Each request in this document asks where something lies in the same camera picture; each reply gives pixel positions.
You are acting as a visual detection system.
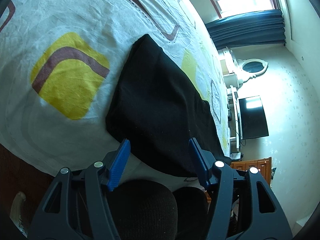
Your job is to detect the black studded pants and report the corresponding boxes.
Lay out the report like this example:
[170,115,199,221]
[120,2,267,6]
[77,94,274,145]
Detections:
[105,35,231,177]

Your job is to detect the dark blue right curtain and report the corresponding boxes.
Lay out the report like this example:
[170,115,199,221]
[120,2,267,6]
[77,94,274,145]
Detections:
[205,9,286,50]

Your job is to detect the white dressing table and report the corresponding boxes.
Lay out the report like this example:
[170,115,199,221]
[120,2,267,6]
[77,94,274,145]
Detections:
[218,47,240,88]

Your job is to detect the white oval vanity mirror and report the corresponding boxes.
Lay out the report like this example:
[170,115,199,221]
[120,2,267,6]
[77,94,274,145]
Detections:
[237,59,268,83]

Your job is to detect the white tv stand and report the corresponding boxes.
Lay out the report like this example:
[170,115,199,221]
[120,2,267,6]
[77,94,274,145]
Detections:
[227,85,244,161]

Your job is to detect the patterned white bed sheet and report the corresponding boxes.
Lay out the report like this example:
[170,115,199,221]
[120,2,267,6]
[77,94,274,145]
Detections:
[1,0,229,175]

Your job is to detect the black flat television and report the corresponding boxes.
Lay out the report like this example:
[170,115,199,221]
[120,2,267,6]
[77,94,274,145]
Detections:
[239,96,269,140]

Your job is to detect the wooden drawer cabinet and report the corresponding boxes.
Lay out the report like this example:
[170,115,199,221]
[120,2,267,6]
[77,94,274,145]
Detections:
[230,157,272,186]

